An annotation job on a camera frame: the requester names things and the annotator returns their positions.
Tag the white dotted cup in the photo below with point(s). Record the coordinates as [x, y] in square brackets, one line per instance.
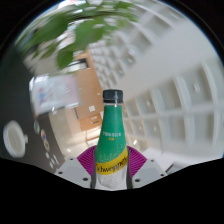
[14, 139]

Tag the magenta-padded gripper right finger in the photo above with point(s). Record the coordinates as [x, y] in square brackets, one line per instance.
[148, 170]

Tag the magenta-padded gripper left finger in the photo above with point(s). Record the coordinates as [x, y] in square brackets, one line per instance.
[75, 170]

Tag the green drink bottle yellow label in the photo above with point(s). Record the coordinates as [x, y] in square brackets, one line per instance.
[111, 140]

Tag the green leafy potted plant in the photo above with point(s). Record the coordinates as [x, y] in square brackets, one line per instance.
[83, 31]

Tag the round printed badge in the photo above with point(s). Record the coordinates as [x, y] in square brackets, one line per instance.
[36, 126]
[46, 145]
[43, 134]

